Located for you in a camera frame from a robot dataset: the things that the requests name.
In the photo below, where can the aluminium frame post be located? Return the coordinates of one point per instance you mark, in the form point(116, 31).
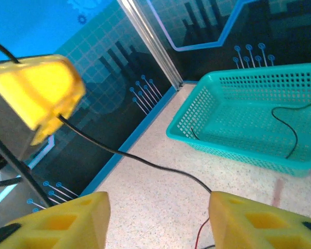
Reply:
point(155, 46)

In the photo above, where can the teal plastic basket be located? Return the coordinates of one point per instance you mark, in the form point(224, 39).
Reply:
point(235, 124)

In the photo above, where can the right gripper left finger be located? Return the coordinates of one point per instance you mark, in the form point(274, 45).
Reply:
point(67, 223)

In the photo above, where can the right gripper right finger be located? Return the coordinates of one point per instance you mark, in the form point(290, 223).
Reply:
point(254, 228)

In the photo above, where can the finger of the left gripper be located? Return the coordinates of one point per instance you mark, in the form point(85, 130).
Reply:
point(10, 122)
point(41, 88)

